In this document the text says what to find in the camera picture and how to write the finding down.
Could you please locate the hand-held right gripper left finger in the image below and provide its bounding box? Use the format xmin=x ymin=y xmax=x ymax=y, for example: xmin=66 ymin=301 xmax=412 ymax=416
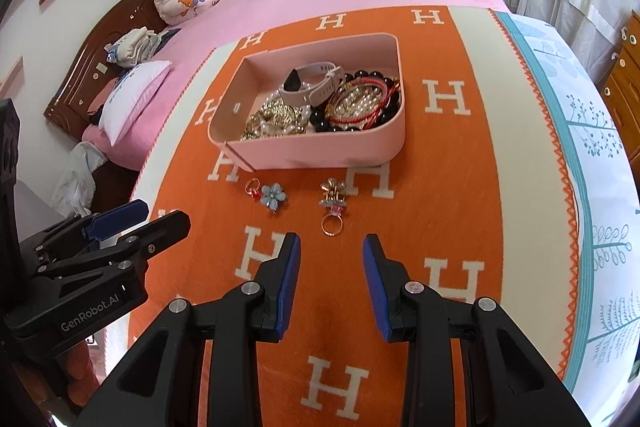
xmin=75 ymin=232 xmax=302 ymax=427

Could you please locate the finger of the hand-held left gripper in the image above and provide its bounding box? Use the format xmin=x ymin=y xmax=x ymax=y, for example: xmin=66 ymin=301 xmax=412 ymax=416
xmin=37 ymin=201 xmax=149 ymax=260
xmin=32 ymin=211 xmax=192 ymax=279

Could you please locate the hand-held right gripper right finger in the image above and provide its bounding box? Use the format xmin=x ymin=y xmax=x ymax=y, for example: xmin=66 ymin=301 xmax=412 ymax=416
xmin=362 ymin=233 xmax=593 ymax=427

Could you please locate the gold ring with pink gem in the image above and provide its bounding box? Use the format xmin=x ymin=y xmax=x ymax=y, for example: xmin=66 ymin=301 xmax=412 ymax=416
xmin=321 ymin=202 xmax=347 ymax=238

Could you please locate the pink storage box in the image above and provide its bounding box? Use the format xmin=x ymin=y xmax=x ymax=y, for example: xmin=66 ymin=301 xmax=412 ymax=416
xmin=207 ymin=32 xmax=407 ymax=172

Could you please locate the black bead bracelet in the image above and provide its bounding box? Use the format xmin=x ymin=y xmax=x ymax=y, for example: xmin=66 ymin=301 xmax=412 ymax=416
xmin=310 ymin=69 xmax=403 ymax=134

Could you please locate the red bangle bracelet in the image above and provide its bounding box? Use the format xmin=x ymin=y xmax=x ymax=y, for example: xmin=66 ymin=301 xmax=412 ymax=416
xmin=327 ymin=77 xmax=401 ymax=130

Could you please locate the gold feather hair comb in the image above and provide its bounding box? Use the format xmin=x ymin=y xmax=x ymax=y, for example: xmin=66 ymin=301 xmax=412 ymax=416
xmin=240 ymin=94 xmax=311 ymax=142

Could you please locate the pearl necklace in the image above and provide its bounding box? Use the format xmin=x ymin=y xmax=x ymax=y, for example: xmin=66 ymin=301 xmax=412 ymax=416
xmin=332 ymin=84 xmax=391 ymax=118

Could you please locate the white smartwatch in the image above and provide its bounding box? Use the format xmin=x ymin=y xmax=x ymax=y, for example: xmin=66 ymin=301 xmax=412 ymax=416
xmin=277 ymin=62 xmax=346 ymax=108

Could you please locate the white crumpled cloth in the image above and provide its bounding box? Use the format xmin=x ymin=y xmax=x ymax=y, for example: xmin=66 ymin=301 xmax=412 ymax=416
xmin=55 ymin=142 xmax=108 ymax=218

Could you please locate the grey flat panel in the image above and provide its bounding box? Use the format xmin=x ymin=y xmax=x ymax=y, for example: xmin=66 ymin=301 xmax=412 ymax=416
xmin=14 ymin=177 xmax=68 ymax=238

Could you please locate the blue flower brooch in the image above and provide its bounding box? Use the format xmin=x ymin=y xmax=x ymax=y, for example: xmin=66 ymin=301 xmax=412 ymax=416
xmin=260 ymin=183 xmax=290 ymax=214

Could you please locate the white pillow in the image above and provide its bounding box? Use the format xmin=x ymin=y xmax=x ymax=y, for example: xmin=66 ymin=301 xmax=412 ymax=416
xmin=98 ymin=59 xmax=173 ymax=146

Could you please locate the orange letter-print blanket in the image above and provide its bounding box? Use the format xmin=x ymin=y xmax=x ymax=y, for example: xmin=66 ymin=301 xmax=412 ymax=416
xmin=106 ymin=5 xmax=583 ymax=427

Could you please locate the wooden headboard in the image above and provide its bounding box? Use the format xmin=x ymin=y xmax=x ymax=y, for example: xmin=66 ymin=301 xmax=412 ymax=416
xmin=44 ymin=0 xmax=168 ymax=142

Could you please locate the folded clothes pile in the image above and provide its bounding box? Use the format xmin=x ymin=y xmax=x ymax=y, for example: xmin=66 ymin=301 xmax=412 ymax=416
xmin=102 ymin=27 xmax=181 ymax=68

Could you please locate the white teal plant-print cloth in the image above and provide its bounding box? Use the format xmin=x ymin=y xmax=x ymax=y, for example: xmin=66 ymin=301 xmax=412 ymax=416
xmin=492 ymin=9 xmax=640 ymax=408

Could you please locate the wooden dresser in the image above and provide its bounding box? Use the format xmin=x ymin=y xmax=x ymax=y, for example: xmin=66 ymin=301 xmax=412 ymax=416
xmin=597 ymin=9 xmax=640 ymax=148

